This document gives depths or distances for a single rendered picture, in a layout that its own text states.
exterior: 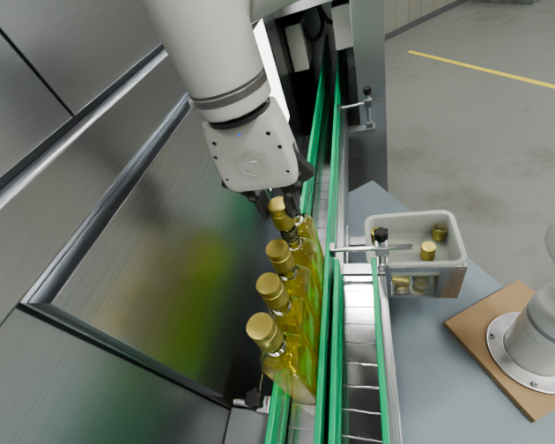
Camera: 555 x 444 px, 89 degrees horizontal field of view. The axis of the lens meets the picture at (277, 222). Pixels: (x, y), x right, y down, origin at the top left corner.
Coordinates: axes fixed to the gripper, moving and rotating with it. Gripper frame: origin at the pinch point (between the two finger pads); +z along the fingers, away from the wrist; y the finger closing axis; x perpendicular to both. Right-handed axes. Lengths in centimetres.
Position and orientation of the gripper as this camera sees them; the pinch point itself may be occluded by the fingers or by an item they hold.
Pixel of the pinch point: (277, 203)
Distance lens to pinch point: 42.8
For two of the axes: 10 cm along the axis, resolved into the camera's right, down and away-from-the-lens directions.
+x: 1.6, -7.5, 6.4
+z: 2.9, 6.6, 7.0
